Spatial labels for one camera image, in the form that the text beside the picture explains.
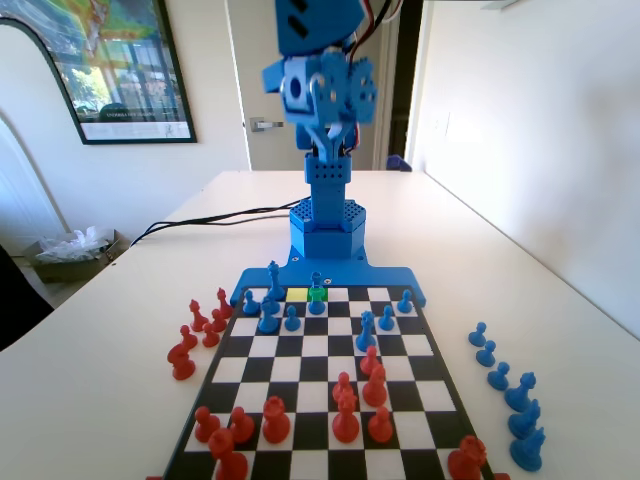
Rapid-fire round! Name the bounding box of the blue chess bishop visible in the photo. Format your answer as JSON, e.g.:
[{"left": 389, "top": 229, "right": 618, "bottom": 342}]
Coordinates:
[
  {"left": 257, "top": 298, "right": 281, "bottom": 335},
  {"left": 503, "top": 372, "right": 539, "bottom": 412}
]

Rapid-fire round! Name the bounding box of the red chess bishop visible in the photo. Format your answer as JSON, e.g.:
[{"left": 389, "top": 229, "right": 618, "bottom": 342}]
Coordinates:
[
  {"left": 215, "top": 287, "right": 234, "bottom": 320},
  {"left": 188, "top": 298, "right": 209, "bottom": 332}
]

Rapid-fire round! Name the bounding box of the blue chess queen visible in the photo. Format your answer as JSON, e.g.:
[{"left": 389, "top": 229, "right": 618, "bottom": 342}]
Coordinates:
[{"left": 354, "top": 310, "right": 379, "bottom": 354}]

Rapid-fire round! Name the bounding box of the red chess king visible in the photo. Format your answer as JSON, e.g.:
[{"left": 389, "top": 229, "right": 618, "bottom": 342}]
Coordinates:
[{"left": 331, "top": 390, "right": 360, "bottom": 444}]

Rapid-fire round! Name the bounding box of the blue chess knight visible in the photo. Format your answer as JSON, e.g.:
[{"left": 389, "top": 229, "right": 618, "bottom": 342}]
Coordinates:
[
  {"left": 509, "top": 425, "right": 547, "bottom": 472},
  {"left": 508, "top": 398, "right": 542, "bottom": 440}
]

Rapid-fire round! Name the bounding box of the white door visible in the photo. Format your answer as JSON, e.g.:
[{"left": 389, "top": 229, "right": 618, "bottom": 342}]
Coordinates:
[{"left": 225, "top": 0, "right": 391, "bottom": 172}]

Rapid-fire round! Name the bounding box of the blue base mounting plate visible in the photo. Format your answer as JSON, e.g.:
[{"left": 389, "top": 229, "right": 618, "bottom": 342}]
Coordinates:
[{"left": 231, "top": 248, "right": 429, "bottom": 309}]

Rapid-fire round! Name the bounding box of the black and white chessboard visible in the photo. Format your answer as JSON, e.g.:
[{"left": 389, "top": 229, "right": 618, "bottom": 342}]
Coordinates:
[{"left": 159, "top": 284, "right": 499, "bottom": 480}]

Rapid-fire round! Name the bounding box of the clear plastic bag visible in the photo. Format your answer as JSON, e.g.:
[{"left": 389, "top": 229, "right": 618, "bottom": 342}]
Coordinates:
[{"left": 35, "top": 225, "right": 114, "bottom": 262}]

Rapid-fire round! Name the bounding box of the cardboard box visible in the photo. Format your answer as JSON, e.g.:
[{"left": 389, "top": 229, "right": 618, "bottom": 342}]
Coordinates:
[{"left": 22, "top": 228, "right": 124, "bottom": 284}]

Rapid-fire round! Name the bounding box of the white arched panel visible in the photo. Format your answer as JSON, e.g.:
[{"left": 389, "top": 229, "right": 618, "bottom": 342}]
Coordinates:
[{"left": 0, "top": 18, "right": 86, "bottom": 241}]

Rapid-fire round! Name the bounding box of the blue wrist camera box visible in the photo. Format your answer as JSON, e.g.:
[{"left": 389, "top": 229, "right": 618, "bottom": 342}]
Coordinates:
[{"left": 277, "top": 58, "right": 319, "bottom": 120}]

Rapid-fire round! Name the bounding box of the servo wire bundle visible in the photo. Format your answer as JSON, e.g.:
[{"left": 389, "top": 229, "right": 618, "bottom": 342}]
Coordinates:
[{"left": 349, "top": 0, "right": 404, "bottom": 66}]

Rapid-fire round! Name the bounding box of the black power cable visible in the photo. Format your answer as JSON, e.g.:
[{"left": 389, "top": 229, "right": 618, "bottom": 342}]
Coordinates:
[
  {"left": 144, "top": 224, "right": 292, "bottom": 236},
  {"left": 128, "top": 198, "right": 306, "bottom": 249}
]

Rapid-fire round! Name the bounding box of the framed wall poster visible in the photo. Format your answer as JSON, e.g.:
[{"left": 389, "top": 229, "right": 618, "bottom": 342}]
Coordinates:
[{"left": 0, "top": 0, "right": 198, "bottom": 147}]

